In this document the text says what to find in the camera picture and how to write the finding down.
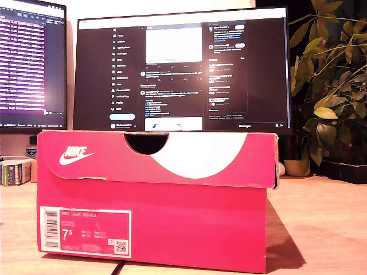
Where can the red Nike shoebox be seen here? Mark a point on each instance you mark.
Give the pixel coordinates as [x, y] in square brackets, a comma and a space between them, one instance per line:
[157, 217]

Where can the large black computer monitor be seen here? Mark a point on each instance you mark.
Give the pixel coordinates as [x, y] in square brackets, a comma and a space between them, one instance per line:
[183, 71]

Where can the white plant pot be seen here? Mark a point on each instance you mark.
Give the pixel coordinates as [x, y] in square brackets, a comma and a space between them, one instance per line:
[295, 168]

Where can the blue shield sticker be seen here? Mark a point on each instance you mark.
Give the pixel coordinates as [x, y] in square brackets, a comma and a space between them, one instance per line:
[31, 152]

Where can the green leafy plant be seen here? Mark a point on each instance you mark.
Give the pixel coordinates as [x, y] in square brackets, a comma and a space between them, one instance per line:
[329, 86]

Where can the black planter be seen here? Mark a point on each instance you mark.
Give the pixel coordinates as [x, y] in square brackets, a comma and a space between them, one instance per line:
[347, 172]

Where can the computer monitor with purple text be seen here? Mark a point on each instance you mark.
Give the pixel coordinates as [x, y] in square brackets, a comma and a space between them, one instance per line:
[28, 57]

